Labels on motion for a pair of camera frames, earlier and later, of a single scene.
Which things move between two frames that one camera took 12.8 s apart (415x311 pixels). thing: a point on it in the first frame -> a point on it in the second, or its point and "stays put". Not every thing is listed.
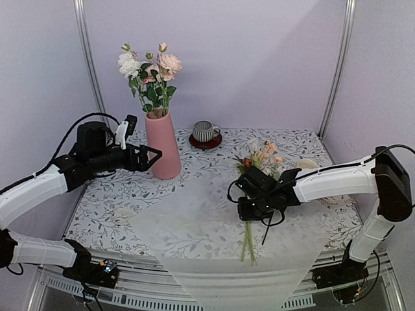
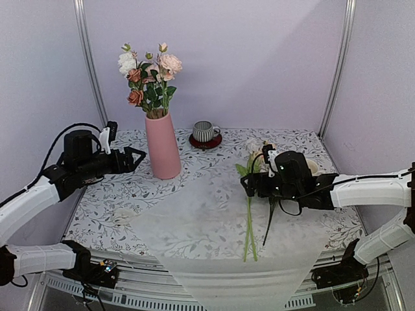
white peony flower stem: [130, 69] stays put
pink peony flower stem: [150, 83] stays put
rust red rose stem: [244, 163] -> [135, 97]
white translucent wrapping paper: [226, 262] stays put
